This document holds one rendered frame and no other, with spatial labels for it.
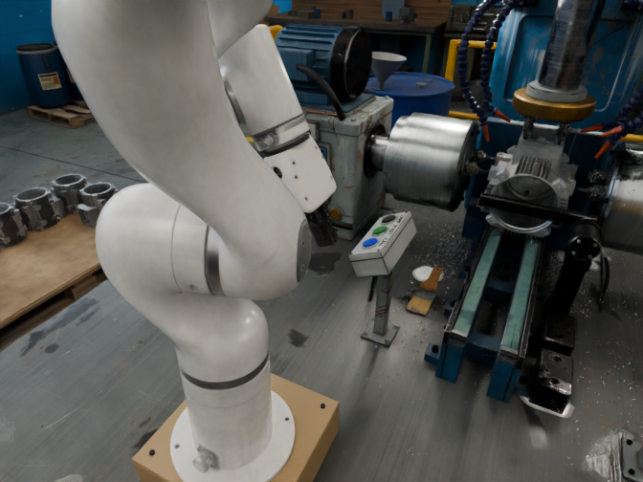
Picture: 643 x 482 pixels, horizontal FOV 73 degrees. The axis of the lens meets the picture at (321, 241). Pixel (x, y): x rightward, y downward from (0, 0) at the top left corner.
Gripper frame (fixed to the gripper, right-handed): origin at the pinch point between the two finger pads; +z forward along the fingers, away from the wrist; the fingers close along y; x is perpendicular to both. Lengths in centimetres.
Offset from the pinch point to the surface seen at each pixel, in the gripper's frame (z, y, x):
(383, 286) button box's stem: 20.7, 15.6, 3.2
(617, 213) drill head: 28, 50, -38
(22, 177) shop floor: -42, 125, 360
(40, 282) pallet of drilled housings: 15, 34, 203
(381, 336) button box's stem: 33.6, 15.4, 8.5
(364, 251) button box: 8.9, 9.1, 0.2
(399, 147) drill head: 2, 52, 6
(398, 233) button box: 10.0, 17.1, -3.5
